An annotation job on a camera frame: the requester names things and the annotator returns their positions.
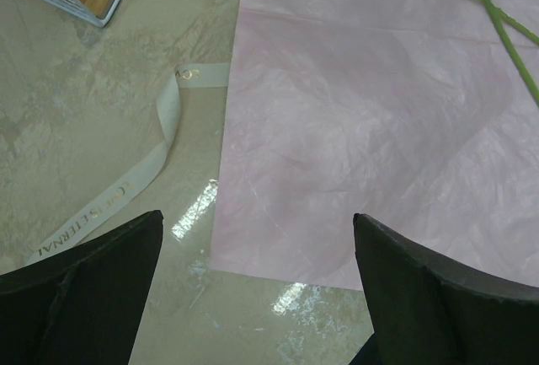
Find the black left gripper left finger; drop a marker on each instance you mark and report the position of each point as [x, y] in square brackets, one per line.
[84, 305]

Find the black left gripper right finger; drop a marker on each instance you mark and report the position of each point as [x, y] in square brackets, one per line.
[427, 308]

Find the pink wrapping paper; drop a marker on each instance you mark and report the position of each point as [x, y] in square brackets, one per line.
[409, 111]

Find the beige printed ribbon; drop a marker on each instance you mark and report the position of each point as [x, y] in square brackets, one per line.
[166, 115]

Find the small pink bud stem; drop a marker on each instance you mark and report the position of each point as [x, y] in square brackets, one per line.
[522, 70]

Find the small peach rose stem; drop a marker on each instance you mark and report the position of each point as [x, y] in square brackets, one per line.
[499, 19]

